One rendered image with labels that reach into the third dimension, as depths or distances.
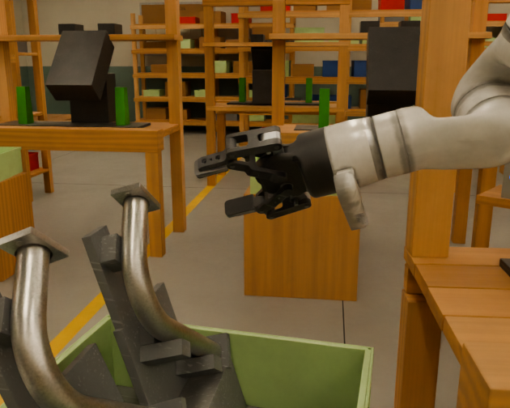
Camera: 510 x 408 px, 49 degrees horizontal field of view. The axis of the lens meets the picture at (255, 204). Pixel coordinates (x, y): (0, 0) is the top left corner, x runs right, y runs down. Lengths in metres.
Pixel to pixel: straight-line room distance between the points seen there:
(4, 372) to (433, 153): 0.46
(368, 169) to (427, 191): 0.81
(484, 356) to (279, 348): 0.33
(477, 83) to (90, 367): 0.51
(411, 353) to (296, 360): 0.74
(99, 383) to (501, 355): 0.62
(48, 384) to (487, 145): 0.46
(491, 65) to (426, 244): 0.86
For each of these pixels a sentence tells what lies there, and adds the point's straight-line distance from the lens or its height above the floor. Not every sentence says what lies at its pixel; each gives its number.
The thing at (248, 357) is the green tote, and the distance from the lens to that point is 0.86.
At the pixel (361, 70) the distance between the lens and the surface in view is 8.00.
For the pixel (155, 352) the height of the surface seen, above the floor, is 1.01.
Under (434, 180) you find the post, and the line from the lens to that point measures 1.40.
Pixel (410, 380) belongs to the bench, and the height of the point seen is 0.54.
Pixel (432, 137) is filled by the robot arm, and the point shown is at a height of 1.28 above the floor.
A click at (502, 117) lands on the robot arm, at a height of 1.30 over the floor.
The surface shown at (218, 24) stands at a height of 1.99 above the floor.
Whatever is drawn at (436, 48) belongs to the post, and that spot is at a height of 1.38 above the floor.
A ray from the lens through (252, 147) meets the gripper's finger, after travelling 0.58.
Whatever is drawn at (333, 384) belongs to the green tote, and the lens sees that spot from 0.85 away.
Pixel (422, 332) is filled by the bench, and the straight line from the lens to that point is 1.52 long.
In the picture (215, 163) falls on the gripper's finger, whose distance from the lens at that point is 0.60.
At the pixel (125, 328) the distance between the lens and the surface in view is 0.70.
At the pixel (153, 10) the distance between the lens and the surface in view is 11.61.
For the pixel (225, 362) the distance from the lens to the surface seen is 0.83.
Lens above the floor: 1.35
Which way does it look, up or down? 14 degrees down
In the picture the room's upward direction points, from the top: straight up
